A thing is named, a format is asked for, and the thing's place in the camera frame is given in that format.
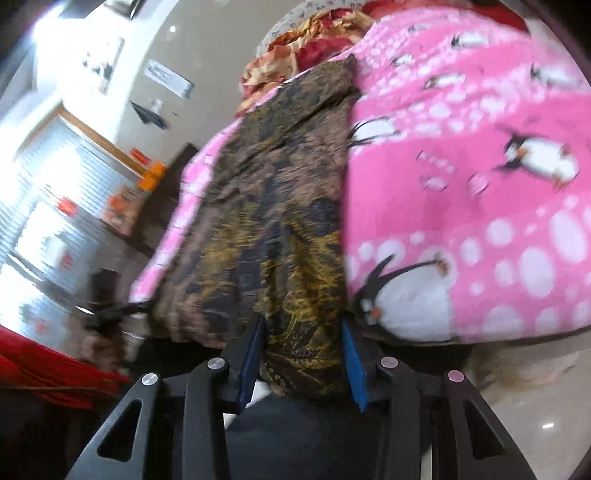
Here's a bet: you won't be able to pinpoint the window with blinds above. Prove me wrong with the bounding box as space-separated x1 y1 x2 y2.
0 106 144 333

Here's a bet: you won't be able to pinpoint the pink penguin blanket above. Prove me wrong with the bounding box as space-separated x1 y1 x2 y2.
129 7 591 347

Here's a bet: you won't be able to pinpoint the person's dark pants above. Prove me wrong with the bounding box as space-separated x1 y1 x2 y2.
226 392 435 480

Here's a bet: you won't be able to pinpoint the brown floral batik shirt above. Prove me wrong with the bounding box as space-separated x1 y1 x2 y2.
150 54 363 400

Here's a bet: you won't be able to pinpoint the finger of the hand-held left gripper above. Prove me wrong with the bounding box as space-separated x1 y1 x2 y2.
85 298 154 332

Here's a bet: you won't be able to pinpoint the red floral quilt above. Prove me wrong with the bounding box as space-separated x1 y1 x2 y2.
235 0 529 118

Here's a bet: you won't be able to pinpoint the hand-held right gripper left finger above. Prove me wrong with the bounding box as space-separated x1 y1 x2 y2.
68 313 267 480

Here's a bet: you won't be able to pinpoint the red cloth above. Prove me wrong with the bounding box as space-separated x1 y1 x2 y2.
0 325 132 408

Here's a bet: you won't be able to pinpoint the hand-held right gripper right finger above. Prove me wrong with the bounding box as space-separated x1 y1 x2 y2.
341 318 539 480

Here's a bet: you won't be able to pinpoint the orange box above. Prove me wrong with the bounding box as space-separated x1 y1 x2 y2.
139 161 168 191

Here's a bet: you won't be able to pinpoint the white wall poster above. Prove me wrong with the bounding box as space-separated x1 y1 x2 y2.
144 60 195 99

